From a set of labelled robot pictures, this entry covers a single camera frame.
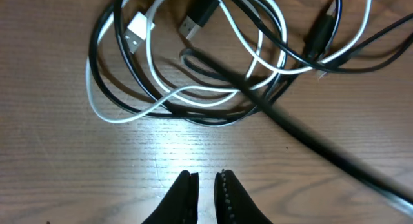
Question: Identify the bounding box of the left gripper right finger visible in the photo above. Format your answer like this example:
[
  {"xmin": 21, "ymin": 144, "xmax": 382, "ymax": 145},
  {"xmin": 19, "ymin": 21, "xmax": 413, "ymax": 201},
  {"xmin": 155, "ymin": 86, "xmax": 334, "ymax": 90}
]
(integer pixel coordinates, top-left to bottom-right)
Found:
[{"xmin": 214, "ymin": 170, "xmax": 272, "ymax": 224}]

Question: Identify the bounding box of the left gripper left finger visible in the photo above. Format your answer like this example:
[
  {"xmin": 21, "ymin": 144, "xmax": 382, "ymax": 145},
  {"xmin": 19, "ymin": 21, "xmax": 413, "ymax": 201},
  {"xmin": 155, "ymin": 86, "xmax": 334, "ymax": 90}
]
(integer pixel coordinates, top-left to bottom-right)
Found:
[{"xmin": 143, "ymin": 170, "xmax": 199, "ymax": 224}]

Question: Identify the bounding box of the white usb cable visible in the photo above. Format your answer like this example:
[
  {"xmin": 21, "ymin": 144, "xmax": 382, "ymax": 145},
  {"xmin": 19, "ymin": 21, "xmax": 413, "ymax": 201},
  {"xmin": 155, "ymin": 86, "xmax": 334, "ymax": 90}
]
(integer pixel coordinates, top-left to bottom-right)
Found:
[{"xmin": 85, "ymin": 0, "xmax": 373, "ymax": 125}]

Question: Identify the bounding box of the black usb cable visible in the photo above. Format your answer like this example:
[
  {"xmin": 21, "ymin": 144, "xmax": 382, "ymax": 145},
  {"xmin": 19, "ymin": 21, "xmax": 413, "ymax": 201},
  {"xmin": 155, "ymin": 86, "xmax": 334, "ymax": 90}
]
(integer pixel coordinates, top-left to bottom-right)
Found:
[{"xmin": 88, "ymin": 0, "xmax": 413, "ymax": 127}]

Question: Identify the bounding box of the left camera cable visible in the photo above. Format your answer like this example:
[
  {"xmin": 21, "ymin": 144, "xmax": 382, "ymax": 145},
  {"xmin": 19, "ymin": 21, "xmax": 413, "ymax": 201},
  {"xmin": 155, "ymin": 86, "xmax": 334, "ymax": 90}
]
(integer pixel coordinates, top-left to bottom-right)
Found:
[{"xmin": 179, "ymin": 48, "xmax": 413, "ymax": 215}]

